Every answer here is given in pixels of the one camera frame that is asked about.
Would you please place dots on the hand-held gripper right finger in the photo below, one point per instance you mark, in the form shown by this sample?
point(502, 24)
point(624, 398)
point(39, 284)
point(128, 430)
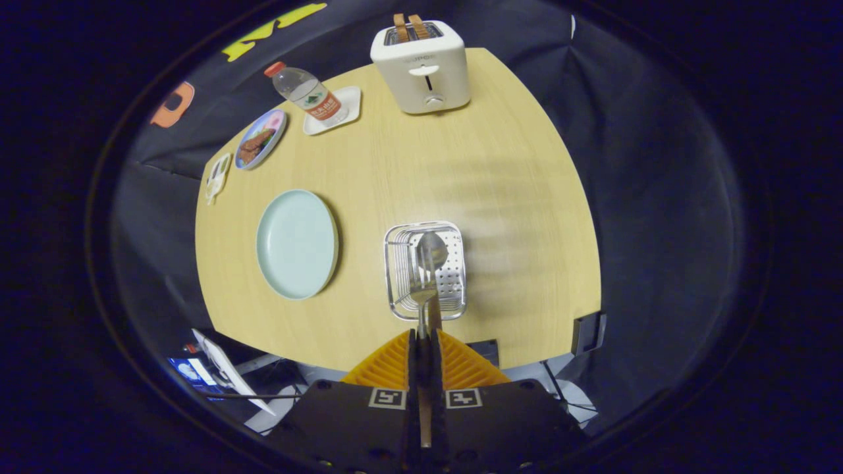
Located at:
point(437, 368)

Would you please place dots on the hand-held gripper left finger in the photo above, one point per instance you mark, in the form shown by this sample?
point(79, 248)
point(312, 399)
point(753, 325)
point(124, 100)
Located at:
point(413, 368)

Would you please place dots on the black box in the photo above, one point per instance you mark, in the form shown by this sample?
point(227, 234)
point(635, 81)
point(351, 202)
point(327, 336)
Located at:
point(486, 354)

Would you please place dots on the light green plate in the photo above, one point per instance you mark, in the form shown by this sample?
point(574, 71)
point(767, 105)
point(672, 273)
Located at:
point(296, 243)

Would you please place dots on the white board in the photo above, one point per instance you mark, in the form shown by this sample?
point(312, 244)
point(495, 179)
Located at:
point(227, 372)

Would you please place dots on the blue lit screen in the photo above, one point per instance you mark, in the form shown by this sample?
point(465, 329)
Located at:
point(191, 374)

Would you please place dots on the blue rimmed plate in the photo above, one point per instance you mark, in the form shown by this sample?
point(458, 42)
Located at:
point(263, 153)

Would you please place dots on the brown meat slices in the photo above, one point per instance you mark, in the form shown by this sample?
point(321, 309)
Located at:
point(257, 143)

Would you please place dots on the white divided sauce dish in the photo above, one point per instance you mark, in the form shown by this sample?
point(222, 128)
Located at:
point(218, 174)

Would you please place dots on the white square coaster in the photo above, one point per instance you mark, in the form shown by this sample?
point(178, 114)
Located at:
point(352, 99)

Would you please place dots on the black backdrop cloth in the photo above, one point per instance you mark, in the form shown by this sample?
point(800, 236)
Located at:
point(658, 197)

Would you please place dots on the pink ham slice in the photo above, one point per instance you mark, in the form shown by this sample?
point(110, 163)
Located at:
point(273, 122)

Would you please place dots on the clear water bottle red cap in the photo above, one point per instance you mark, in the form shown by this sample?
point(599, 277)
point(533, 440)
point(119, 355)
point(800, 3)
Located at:
point(309, 95)

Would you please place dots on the white toaster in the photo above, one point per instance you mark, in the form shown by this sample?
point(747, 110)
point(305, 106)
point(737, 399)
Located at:
point(454, 72)

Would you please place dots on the brown toast slice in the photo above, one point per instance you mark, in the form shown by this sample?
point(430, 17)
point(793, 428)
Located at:
point(419, 26)
point(400, 27)

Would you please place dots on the black bracket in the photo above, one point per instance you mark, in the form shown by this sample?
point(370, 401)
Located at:
point(588, 332)

